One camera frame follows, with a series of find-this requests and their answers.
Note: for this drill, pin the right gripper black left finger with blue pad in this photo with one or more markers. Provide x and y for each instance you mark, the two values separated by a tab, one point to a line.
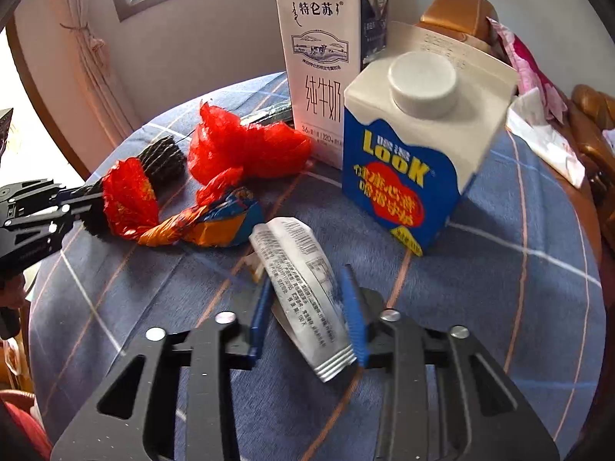
132	413

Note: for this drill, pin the black corrugated wrapper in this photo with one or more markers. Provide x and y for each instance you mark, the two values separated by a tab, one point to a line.
129	190

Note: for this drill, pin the blue white Look carton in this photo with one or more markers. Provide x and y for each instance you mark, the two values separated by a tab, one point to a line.
418	122

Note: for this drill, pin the white printed snack wrapper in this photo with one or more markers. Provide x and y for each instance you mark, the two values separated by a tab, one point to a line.
308	299

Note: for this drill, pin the red plastic bag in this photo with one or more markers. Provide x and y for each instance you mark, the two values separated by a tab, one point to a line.
221	142

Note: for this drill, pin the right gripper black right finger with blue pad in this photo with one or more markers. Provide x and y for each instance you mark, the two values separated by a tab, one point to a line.
444	392

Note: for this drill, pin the person's left hand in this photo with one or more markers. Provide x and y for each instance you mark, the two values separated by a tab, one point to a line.
12	292

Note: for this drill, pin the wooden stool red seat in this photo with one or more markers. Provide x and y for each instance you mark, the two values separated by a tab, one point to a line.
22	435

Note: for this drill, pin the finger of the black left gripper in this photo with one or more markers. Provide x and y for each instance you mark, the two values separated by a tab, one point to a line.
72	213
68	195

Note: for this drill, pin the red orange blue wrapper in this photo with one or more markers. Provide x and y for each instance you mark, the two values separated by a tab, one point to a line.
223	215

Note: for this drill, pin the pink white pillow on armchair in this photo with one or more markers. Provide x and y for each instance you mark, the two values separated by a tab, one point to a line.
530	75

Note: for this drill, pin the white tall milk carton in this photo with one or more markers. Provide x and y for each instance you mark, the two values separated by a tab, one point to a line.
327	43

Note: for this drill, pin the brown leather armchair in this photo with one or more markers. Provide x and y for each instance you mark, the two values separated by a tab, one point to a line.
466	21

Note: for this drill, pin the left side pink curtain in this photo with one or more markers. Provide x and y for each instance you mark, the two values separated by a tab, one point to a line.
103	89

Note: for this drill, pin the white cloth bag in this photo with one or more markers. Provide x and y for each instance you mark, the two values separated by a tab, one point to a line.
526	119

